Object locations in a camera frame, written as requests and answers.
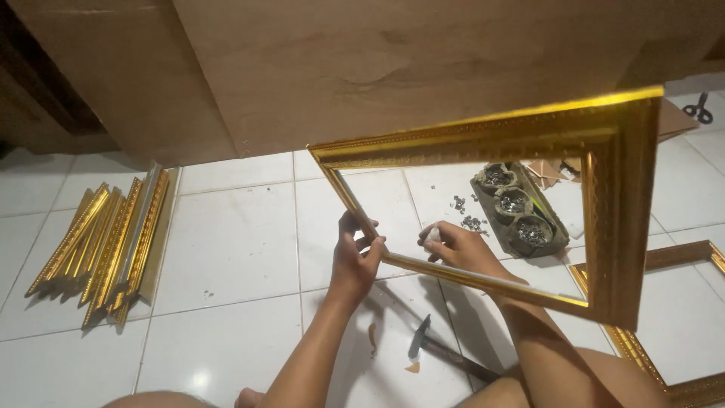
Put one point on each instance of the person's right hand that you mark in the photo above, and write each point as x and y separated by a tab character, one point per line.
461	249

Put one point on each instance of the person's left hand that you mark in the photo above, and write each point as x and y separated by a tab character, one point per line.
351	260

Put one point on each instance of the person's right fingers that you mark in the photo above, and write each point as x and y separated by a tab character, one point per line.
439	243

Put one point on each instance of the small white glue bottle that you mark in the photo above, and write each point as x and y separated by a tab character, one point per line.
432	236

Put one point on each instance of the gold ornate picture frame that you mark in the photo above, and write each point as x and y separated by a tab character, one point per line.
617	187

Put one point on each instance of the scattered metal fasteners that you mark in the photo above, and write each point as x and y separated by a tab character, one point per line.
470	218

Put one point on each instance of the grey tray of metal fasteners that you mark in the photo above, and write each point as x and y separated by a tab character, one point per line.
518	209

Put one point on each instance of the cardboard scraps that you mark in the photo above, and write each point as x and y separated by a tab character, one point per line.
552	170

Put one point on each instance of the person's legs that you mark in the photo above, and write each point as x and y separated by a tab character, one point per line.
510	391

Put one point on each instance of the large plywood board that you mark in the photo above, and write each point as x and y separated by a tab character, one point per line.
396	68

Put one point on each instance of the brown cardboard sheet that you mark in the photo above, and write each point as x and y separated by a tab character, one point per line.
674	120

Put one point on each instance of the black scissors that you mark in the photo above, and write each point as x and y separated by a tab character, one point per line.
699	109

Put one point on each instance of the dark wooden furniture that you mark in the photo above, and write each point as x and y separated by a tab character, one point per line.
39	85

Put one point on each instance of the gold picture frame on floor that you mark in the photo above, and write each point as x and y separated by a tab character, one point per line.
668	351

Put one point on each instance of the pile of gold frame mouldings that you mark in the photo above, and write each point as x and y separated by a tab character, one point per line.
105	249

